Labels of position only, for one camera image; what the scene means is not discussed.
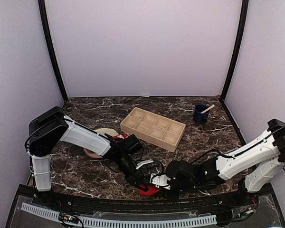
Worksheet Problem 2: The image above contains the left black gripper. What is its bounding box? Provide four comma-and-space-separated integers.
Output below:
116, 152, 148, 192

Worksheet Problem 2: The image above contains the right black frame post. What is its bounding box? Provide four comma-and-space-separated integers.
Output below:
220, 0, 249, 103

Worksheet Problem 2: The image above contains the red santa sock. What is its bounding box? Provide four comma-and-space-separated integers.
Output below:
138, 185, 161, 196
113, 134, 129, 142

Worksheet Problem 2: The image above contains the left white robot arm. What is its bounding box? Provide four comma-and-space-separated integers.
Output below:
24, 106, 148, 207

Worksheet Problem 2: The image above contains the wooden stick in mug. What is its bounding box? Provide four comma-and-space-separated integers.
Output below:
201, 104, 215, 114

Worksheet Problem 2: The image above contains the white slotted cable duct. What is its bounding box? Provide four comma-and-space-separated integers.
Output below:
20, 202, 218, 228

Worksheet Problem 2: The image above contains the wooden compartment tray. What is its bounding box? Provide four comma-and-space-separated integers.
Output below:
120, 107, 186, 152

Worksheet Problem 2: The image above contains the black frame post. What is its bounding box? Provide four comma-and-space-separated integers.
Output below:
38, 0, 68, 103
220, 0, 249, 103

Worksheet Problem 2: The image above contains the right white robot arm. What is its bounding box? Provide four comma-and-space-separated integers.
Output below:
163, 119, 285, 206

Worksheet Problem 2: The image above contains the black front table rail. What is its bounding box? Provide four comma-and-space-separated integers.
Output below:
53, 192, 236, 213

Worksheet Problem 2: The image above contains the round painted wooden plate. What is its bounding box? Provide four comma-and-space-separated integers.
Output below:
84, 128, 118, 159

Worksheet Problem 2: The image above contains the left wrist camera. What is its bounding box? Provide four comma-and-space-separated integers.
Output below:
136, 160, 163, 170

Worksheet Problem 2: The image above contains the dark blue enamel mug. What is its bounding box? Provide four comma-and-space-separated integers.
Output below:
193, 104, 209, 124

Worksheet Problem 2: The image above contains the left black frame post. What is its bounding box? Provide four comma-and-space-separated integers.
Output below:
38, 0, 68, 103

